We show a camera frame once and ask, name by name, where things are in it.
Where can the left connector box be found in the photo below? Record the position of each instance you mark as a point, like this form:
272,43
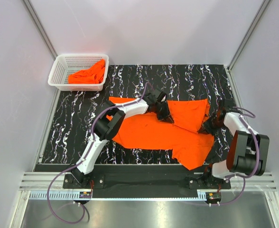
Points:
85,195

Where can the orange t shirts in basket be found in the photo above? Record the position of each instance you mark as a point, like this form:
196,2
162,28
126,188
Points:
93,75

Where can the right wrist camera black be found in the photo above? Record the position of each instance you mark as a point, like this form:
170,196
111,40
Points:
227,105

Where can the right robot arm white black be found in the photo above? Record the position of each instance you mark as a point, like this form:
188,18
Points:
247,154

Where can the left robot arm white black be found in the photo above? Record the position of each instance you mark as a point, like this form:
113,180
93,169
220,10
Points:
107,124

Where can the connector box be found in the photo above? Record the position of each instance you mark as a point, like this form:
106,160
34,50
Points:
213,195
85,195

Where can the right connector box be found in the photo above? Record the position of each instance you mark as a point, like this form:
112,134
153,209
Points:
213,195

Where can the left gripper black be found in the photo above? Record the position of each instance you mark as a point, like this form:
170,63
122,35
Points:
166,116

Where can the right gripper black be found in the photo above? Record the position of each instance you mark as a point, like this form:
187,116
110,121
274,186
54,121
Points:
205,128

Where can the aluminium frame rail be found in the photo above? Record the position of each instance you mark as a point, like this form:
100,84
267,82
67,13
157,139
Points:
42,185

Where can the black marble pattern mat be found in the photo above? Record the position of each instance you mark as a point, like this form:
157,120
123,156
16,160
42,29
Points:
74,111

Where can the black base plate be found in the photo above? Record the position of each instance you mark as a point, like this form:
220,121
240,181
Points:
144,180

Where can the white plastic basket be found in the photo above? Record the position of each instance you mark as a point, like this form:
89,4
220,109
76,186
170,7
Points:
67,64

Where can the orange t shirt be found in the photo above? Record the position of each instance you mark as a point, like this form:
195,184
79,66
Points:
189,147

